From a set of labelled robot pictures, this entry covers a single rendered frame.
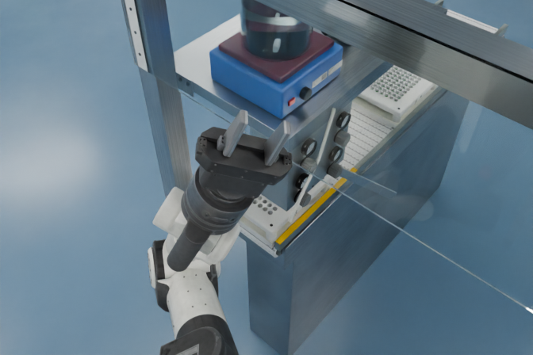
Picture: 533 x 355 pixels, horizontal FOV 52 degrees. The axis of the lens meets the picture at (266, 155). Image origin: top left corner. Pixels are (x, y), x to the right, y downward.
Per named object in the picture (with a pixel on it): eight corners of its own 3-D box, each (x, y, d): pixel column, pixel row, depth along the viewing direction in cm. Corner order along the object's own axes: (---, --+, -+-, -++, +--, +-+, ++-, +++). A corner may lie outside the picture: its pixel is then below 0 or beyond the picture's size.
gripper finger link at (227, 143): (247, 127, 62) (229, 158, 67) (247, 106, 64) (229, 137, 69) (234, 124, 62) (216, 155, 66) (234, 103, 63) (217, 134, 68)
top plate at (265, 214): (272, 237, 136) (272, 232, 135) (203, 187, 148) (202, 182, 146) (331, 181, 149) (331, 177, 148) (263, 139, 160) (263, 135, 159)
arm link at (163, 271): (216, 211, 95) (201, 228, 112) (155, 218, 92) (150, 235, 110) (224, 272, 92) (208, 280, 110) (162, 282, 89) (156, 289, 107)
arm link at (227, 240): (246, 222, 81) (229, 235, 94) (193, 192, 81) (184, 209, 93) (224, 261, 79) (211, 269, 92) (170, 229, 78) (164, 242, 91)
